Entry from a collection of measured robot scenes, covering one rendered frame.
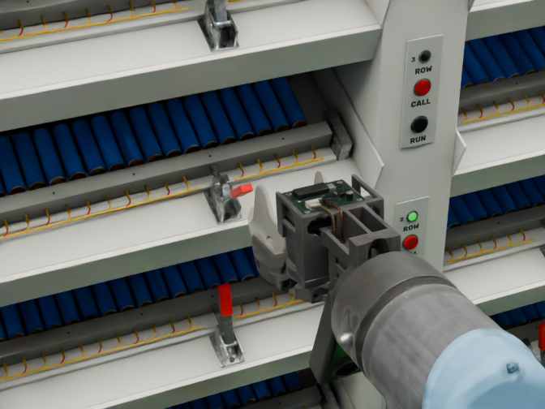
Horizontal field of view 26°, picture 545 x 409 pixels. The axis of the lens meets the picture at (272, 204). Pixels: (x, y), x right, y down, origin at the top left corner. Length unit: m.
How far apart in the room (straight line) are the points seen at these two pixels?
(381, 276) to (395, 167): 0.42
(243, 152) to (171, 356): 0.25
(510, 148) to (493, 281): 0.19
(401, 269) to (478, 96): 0.53
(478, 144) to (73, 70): 0.48
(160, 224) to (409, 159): 0.27
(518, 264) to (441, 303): 0.67
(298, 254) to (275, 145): 0.32
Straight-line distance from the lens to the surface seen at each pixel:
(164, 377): 1.29
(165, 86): 1.09
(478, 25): 1.22
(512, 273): 1.46
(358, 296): 0.83
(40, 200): 1.17
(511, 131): 1.35
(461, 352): 0.75
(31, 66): 1.07
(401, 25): 1.16
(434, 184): 1.28
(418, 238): 1.30
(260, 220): 1.00
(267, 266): 0.96
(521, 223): 1.47
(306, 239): 0.90
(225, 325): 1.29
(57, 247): 1.16
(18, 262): 1.15
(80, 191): 1.17
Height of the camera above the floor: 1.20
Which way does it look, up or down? 33 degrees down
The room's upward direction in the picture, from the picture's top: straight up
